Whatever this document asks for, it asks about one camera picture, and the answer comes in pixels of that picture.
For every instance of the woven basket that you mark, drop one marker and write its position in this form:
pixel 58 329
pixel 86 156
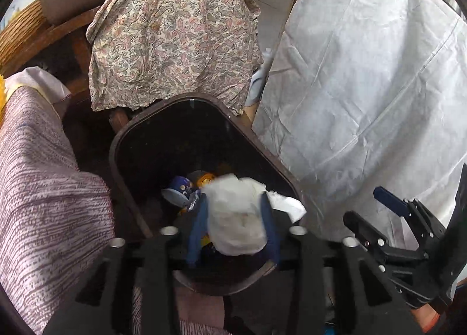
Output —
pixel 22 32

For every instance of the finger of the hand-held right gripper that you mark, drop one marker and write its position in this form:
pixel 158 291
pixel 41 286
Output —
pixel 365 231
pixel 392 200

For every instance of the person's right forearm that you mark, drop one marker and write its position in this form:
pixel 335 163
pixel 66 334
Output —
pixel 427 322

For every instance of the dark brown trash bin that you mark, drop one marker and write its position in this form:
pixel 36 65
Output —
pixel 175 138

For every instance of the white blue plastic bottle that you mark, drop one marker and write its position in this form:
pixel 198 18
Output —
pixel 257 83

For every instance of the white tissue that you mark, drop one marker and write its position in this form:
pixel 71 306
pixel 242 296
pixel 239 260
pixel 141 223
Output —
pixel 237 218

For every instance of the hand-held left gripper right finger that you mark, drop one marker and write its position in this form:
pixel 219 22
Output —
pixel 269 233

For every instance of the yellow can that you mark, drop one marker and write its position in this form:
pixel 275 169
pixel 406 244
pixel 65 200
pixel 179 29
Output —
pixel 202 179

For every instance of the lavender cloth yellow trim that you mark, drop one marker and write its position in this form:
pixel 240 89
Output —
pixel 40 81

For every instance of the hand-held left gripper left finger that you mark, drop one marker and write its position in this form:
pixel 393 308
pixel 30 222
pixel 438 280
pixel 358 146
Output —
pixel 197 233

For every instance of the purple plastic cup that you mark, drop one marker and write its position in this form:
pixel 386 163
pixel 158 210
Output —
pixel 178 187

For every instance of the paisley cloth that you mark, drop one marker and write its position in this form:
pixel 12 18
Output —
pixel 175 28

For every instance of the white cloth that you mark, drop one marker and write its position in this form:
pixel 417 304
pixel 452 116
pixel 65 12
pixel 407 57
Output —
pixel 365 83

